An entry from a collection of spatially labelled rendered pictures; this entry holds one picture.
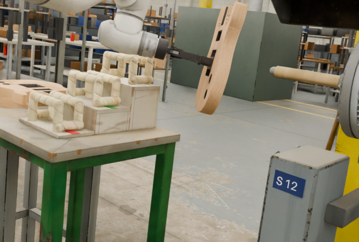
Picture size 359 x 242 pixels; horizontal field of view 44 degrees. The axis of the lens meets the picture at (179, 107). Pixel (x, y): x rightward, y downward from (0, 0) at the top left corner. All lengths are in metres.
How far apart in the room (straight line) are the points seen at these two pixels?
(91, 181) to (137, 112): 0.64
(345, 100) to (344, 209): 0.26
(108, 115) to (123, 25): 0.33
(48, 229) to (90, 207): 0.84
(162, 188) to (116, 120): 0.33
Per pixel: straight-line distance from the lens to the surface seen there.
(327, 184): 0.88
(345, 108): 1.04
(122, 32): 1.56
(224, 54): 1.48
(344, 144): 2.12
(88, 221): 2.33
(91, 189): 2.26
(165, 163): 1.73
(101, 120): 1.61
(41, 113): 1.72
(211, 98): 1.47
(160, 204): 1.78
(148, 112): 1.75
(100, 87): 1.62
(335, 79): 1.16
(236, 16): 1.48
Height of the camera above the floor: 1.33
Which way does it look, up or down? 10 degrees down
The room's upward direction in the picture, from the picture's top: 7 degrees clockwise
